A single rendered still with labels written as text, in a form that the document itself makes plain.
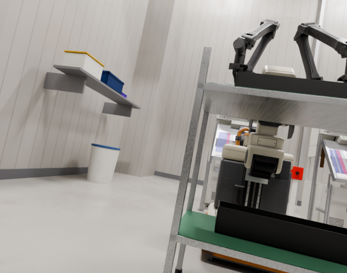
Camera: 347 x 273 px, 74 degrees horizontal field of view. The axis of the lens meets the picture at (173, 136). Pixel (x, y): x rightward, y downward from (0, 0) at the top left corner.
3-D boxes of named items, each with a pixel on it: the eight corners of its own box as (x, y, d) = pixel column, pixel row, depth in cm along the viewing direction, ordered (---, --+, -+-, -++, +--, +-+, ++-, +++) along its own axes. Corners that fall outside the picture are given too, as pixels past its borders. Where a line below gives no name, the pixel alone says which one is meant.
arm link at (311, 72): (303, 33, 159) (289, 34, 158) (316, 19, 146) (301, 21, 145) (320, 93, 151) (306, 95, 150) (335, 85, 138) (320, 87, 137)
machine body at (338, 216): (379, 246, 279) (384, 195, 284) (315, 232, 295) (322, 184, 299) (349, 231, 343) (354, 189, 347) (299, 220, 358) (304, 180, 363)
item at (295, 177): (301, 233, 275) (310, 168, 281) (280, 228, 280) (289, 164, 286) (295, 227, 298) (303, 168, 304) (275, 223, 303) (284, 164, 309)
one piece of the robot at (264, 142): (231, 166, 182) (244, 88, 178) (281, 175, 175) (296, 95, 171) (232, 171, 156) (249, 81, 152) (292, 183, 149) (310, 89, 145)
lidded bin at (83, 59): (79, 79, 324) (83, 63, 326) (101, 82, 316) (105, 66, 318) (58, 67, 283) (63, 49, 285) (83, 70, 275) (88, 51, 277)
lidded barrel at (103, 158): (92, 176, 404) (99, 144, 408) (117, 182, 396) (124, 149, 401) (77, 179, 357) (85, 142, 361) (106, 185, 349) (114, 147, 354)
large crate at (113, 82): (101, 92, 384) (103, 80, 385) (122, 95, 375) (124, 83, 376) (82, 81, 333) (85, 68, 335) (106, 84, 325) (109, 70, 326)
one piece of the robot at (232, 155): (211, 215, 206) (226, 124, 213) (275, 229, 196) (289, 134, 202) (210, 225, 174) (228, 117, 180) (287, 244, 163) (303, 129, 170)
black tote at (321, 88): (339, 115, 124) (341, 96, 125) (358, 107, 107) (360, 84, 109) (231, 101, 135) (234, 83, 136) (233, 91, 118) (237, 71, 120)
